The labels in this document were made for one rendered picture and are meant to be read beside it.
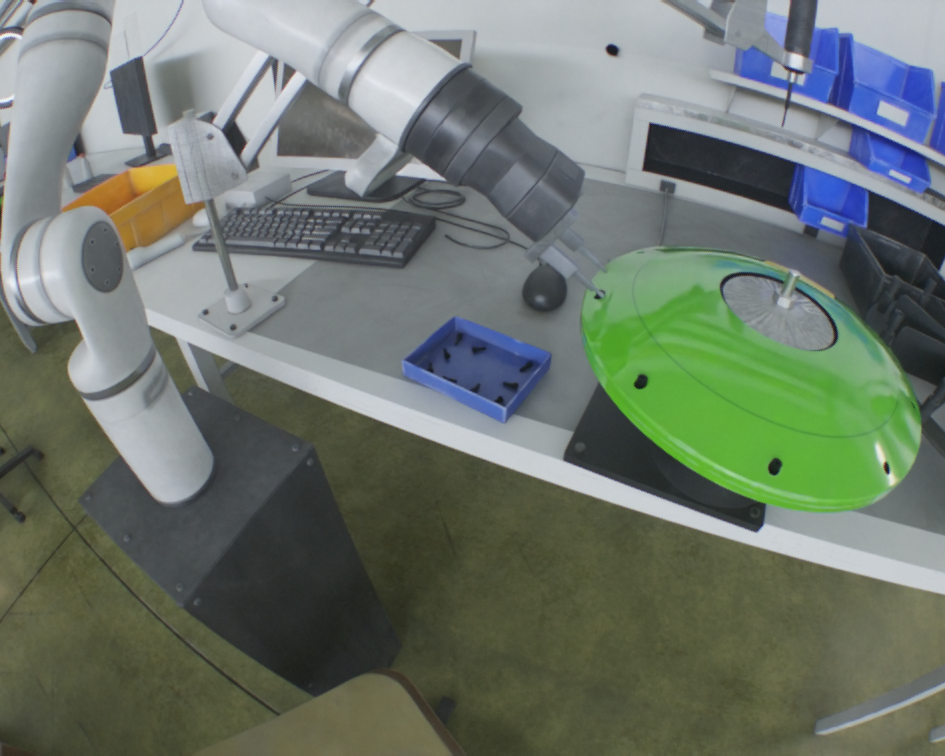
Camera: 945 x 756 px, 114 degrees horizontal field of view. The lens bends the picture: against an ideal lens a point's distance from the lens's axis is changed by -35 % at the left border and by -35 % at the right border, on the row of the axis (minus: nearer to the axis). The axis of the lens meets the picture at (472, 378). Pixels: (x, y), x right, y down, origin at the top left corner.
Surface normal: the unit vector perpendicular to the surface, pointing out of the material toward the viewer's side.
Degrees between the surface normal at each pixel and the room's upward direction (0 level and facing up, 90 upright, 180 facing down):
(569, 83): 90
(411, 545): 0
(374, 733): 0
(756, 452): 24
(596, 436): 0
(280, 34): 91
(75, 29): 73
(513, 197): 79
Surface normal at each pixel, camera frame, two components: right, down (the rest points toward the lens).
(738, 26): 0.10, 0.67
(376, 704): 0.00, -0.73
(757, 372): -0.15, -0.58
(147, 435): 0.66, 0.51
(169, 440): 0.88, 0.32
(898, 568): -0.42, 0.61
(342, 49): -0.11, 0.47
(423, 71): 0.19, 0.11
